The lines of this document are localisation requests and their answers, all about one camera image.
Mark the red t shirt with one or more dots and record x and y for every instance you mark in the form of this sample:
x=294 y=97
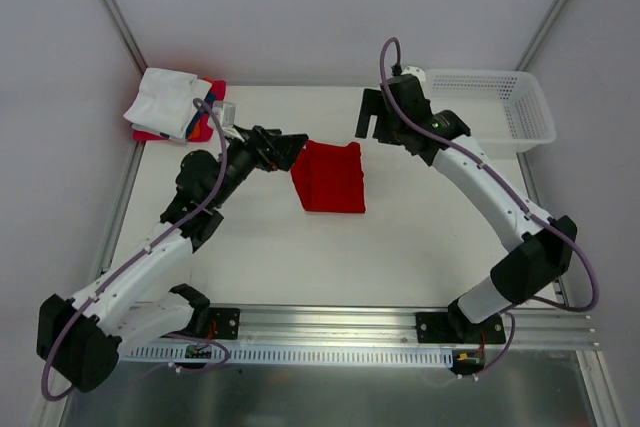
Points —
x=330 y=178

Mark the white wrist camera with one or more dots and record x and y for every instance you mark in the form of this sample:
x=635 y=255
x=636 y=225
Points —
x=399 y=70
x=225 y=113

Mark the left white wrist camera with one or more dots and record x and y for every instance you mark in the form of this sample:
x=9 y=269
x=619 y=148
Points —
x=225 y=113

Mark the white folded t shirt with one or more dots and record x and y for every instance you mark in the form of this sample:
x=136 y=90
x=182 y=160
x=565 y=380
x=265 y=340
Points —
x=164 y=103

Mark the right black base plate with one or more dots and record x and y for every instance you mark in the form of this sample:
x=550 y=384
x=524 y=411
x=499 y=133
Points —
x=441 y=328

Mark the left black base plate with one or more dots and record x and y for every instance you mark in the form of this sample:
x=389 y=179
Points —
x=222 y=323

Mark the aluminium mounting rail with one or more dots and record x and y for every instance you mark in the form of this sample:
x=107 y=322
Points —
x=529 y=329

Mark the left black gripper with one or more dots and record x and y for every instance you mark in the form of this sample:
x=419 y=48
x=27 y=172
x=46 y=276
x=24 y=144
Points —
x=267 y=148

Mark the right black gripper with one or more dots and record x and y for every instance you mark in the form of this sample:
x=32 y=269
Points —
x=382 y=117

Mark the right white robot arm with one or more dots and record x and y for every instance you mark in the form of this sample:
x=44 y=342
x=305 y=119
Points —
x=536 y=244

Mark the white plastic basket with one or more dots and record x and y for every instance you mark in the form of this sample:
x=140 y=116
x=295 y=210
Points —
x=506 y=111

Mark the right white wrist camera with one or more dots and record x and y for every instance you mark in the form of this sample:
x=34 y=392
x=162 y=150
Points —
x=399 y=70

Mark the blue folded t shirt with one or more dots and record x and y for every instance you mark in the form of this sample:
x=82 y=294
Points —
x=210 y=98

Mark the white slotted cable duct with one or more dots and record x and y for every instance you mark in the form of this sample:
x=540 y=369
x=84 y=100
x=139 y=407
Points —
x=294 y=355

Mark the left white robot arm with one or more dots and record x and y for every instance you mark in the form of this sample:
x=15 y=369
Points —
x=83 y=337

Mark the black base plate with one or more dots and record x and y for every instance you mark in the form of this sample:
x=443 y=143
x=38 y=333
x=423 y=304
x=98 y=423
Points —
x=441 y=328
x=222 y=323

